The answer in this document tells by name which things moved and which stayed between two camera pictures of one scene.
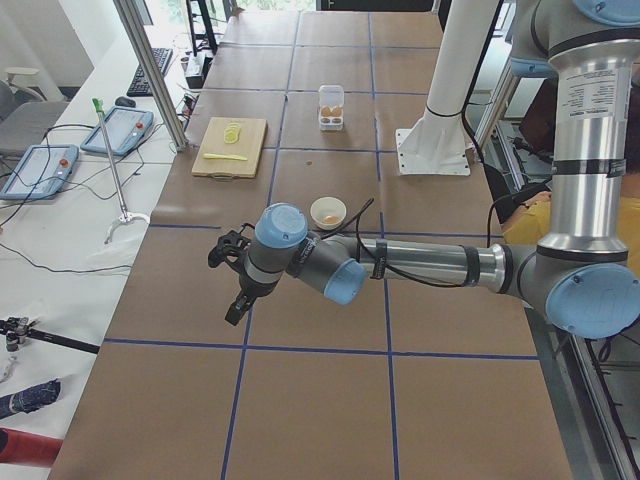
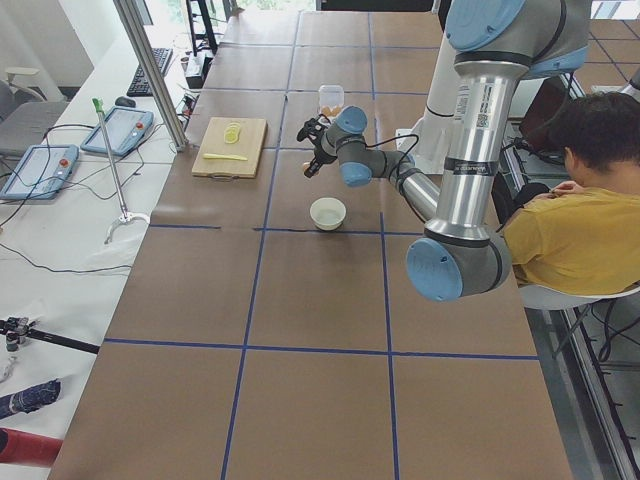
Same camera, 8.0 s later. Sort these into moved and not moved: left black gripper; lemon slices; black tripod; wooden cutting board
Moved: left black gripper
Not moved: lemon slices; wooden cutting board; black tripod
